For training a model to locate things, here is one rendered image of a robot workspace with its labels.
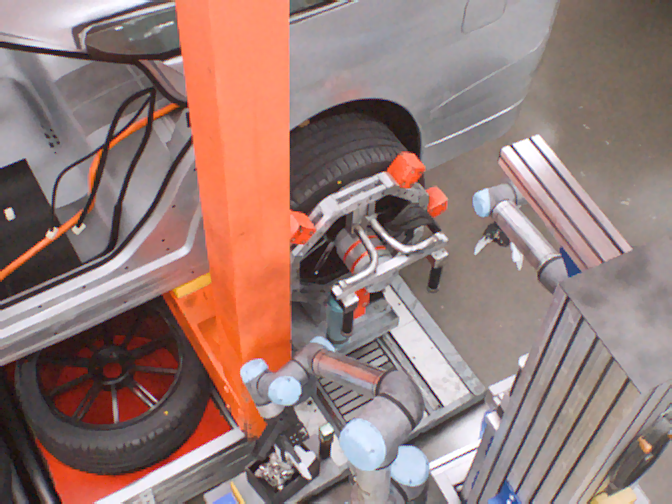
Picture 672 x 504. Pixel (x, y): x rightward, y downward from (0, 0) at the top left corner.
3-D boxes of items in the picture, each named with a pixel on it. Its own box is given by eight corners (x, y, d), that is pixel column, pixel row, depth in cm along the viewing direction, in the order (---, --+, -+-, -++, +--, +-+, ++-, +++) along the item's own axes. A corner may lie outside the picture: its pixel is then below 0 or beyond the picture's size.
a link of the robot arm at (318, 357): (435, 369, 221) (309, 326, 259) (404, 400, 216) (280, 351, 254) (451, 405, 226) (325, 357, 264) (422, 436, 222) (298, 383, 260)
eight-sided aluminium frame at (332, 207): (408, 248, 352) (424, 151, 308) (418, 261, 349) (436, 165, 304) (280, 311, 335) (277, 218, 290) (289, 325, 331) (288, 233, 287)
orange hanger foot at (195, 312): (200, 273, 350) (192, 216, 322) (270, 384, 325) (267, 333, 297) (159, 292, 344) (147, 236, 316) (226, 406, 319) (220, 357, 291)
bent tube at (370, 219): (408, 201, 314) (412, 181, 305) (442, 243, 305) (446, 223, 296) (363, 223, 308) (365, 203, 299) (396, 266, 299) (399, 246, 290)
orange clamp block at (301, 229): (305, 213, 299) (287, 209, 291) (318, 230, 295) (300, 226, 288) (292, 229, 301) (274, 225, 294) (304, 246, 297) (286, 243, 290)
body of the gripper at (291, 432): (311, 439, 265) (294, 404, 261) (287, 457, 261) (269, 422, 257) (298, 432, 271) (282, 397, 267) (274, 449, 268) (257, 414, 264)
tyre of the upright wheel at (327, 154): (209, 173, 298) (245, 276, 355) (245, 226, 287) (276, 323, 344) (386, 78, 312) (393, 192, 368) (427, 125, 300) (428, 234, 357)
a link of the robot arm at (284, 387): (302, 363, 248) (280, 356, 257) (272, 391, 243) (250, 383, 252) (316, 385, 251) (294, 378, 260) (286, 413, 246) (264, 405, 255)
